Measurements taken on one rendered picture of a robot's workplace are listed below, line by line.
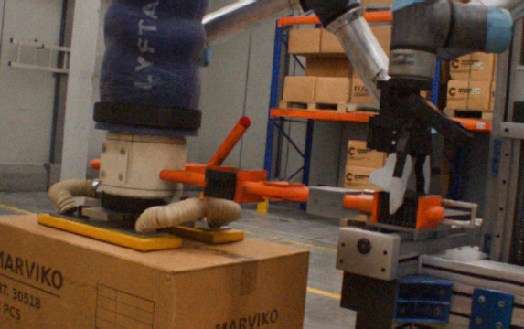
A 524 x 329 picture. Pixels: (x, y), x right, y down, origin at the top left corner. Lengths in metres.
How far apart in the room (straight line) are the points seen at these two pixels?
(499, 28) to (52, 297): 0.94
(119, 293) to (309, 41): 9.06
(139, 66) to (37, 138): 9.79
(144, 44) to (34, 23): 9.76
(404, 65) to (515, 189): 0.57
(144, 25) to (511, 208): 0.87
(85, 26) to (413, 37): 3.49
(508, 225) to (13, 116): 9.78
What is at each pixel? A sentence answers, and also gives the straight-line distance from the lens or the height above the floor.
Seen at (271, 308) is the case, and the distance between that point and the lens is 1.32.
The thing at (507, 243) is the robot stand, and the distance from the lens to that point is 1.55.
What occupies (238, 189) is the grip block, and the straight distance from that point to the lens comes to 1.20.
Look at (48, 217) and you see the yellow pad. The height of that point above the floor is 0.97.
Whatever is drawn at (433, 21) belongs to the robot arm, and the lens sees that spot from 1.07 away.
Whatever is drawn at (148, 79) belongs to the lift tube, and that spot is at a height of 1.26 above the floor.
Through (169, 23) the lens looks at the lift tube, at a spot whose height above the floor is 1.38.
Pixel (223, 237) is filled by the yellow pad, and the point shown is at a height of 0.96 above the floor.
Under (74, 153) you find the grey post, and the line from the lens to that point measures 4.36.
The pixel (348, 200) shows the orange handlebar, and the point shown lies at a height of 1.08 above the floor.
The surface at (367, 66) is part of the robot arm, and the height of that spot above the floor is 1.37.
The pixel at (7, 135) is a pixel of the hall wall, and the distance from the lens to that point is 10.83.
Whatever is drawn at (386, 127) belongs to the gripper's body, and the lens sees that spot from 1.06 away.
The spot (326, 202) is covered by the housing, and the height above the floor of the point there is 1.08.
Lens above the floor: 1.17
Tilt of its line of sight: 3 degrees down
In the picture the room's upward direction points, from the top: 5 degrees clockwise
